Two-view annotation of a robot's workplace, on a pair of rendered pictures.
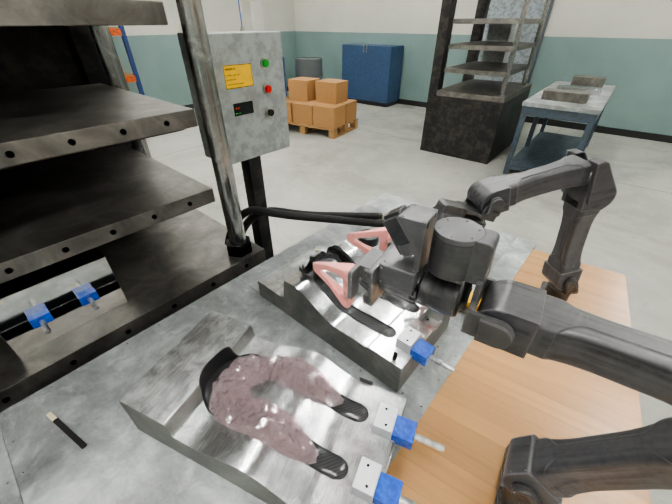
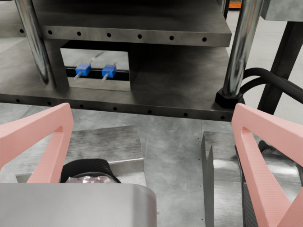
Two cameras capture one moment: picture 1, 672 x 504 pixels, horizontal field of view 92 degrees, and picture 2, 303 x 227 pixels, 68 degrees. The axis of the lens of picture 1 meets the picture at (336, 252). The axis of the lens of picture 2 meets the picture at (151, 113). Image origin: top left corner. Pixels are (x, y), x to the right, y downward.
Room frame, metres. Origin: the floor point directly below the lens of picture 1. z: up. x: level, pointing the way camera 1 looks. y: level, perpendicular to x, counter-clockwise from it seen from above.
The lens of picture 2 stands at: (0.37, -0.08, 1.28)
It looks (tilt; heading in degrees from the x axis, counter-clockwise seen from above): 37 degrees down; 57
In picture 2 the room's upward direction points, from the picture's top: straight up
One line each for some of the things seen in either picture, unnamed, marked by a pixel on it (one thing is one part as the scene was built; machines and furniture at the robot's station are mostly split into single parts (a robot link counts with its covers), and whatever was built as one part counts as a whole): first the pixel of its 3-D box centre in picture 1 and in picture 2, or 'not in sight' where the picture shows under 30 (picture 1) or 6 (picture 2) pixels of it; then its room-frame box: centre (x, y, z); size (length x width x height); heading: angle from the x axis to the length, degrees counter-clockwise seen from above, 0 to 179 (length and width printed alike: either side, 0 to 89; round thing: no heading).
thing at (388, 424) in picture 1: (408, 434); not in sight; (0.31, -0.14, 0.86); 0.13 x 0.05 x 0.05; 66
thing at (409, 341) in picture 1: (426, 354); not in sight; (0.46, -0.20, 0.89); 0.13 x 0.05 x 0.05; 49
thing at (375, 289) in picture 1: (399, 275); not in sight; (0.36, -0.09, 1.20); 0.10 x 0.07 x 0.07; 147
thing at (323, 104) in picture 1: (315, 104); not in sight; (5.81, 0.34, 0.37); 1.20 x 0.82 x 0.74; 60
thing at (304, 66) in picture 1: (309, 82); not in sight; (7.78, 0.57, 0.44); 0.59 x 0.59 x 0.88
